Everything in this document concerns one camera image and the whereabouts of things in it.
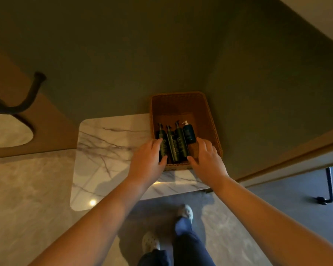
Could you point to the black curved faucet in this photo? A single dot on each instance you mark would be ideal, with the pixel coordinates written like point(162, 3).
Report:
point(30, 94)

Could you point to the person's right thumb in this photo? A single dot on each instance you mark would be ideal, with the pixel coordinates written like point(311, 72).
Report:
point(193, 162)

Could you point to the person's right forearm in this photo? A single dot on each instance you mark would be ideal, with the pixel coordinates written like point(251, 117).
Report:
point(266, 221)

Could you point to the person's white right shoe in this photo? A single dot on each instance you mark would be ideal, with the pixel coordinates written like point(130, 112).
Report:
point(186, 211)

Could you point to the person's right middle finger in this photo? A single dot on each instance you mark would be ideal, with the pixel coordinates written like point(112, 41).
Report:
point(209, 148)

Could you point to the dark green pump bottle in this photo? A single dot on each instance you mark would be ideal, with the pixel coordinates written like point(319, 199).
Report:
point(181, 142)
point(163, 135)
point(172, 148)

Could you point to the black metal stand leg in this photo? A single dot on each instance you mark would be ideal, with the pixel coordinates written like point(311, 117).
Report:
point(329, 185)

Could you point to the person's white shoe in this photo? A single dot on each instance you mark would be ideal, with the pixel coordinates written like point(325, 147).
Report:
point(186, 211)
point(150, 242)

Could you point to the brown woven basket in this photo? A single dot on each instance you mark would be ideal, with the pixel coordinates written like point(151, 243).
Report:
point(183, 108)

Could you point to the person's left thumb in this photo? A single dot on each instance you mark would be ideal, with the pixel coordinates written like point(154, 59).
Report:
point(163, 163)

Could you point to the person's right hand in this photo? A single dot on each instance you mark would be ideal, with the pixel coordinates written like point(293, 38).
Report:
point(209, 164)

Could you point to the person's dark blue trousers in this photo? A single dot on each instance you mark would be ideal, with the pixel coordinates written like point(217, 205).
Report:
point(190, 246)

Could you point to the person's white left shoe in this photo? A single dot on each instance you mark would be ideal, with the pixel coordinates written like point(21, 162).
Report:
point(150, 242)

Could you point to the blue bottle with white pump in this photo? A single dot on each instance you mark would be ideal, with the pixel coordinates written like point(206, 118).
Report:
point(189, 134)

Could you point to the person's left hand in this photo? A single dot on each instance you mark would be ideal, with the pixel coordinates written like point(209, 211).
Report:
point(144, 163)

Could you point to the person's left forearm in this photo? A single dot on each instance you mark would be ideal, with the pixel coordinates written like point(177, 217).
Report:
point(100, 224)

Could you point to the oval sink basin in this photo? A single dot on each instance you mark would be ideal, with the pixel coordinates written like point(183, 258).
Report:
point(8, 130)

